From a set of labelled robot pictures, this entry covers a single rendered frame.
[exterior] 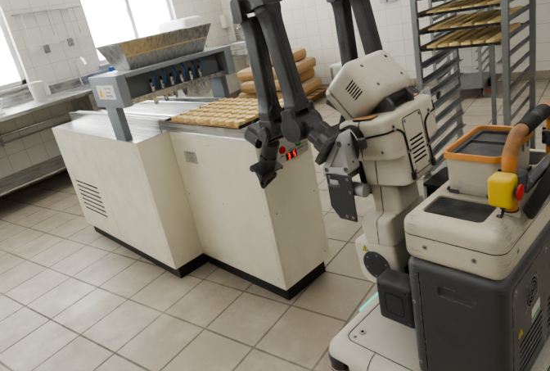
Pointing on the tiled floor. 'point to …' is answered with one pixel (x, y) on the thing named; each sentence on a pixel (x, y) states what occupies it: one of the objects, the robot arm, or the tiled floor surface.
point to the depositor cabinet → (133, 192)
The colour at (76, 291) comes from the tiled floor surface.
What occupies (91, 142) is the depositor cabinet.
